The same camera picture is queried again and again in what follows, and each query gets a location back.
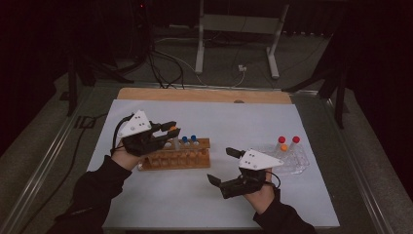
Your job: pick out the person's left hand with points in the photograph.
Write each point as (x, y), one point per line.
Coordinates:
(125, 161)

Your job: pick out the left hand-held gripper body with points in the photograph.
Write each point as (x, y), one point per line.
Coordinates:
(138, 136)

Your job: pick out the clear plastic tube rack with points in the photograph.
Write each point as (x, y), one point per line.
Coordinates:
(297, 162)

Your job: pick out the grey metal stand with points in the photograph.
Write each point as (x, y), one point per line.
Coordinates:
(238, 24)

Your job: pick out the black tripod stand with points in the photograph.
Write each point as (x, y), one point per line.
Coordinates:
(339, 97)
(73, 81)

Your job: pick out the aluminium floor rail frame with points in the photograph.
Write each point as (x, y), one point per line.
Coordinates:
(42, 169)

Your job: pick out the wooden test tube rack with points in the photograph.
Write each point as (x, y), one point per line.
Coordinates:
(177, 159)

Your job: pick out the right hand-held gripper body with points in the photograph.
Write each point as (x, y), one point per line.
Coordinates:
(256, 161)

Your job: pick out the person's right hand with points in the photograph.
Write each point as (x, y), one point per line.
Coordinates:
(263, 198)

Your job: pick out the orange cap test tube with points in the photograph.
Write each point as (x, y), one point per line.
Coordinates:
(174, 128)
(284, 148)

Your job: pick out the blue cap test tube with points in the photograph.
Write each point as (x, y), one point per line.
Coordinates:
(184, 139)
(193, 138)

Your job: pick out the white table mat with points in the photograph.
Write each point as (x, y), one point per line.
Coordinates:
(211, 195)

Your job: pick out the red cap test tube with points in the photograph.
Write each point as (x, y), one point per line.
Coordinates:
(296, 139)
(281, 139)

